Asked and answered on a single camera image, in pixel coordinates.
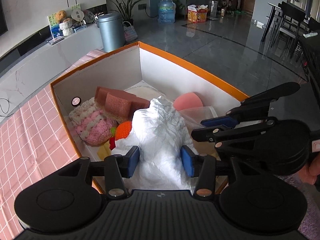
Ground black dining chairs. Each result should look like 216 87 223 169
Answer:
262 1 319 58

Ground grey metal trash can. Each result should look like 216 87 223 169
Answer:
98 11 126 53

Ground person's right hand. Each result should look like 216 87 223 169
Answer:
298 154 320 185

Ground white round towel pad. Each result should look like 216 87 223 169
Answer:
125 81 164 101

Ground white plastic bag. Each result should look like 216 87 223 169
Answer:
111 96 218 193

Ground white TV console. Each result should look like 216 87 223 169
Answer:
1 24 103 121

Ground pink white crochet piece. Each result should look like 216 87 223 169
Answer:
68 98 118 146

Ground orange snack packet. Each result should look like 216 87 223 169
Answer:
194 141 220 160

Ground blue water jug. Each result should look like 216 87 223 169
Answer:
158 0 176 24

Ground orange cardboard box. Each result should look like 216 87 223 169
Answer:
51 42 246 190

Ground yellow cloth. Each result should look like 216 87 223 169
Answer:
97 142 111 161

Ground woven small basket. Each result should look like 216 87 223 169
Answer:
123 21 138 43

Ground orange bear-shaped sponge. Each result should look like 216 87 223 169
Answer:
94 86 150 123

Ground pink makeup sponge egg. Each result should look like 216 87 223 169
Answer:
173 92 203 111

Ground red yellow gift box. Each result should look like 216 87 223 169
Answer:
188 4 209 23

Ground long-leaf potted plant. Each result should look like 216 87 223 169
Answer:
106 0 144 25

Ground pink checkered tablecloth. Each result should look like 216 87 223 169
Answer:
0 49 107 240

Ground crochet orange fruit toy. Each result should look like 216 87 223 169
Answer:
109 121 132 150

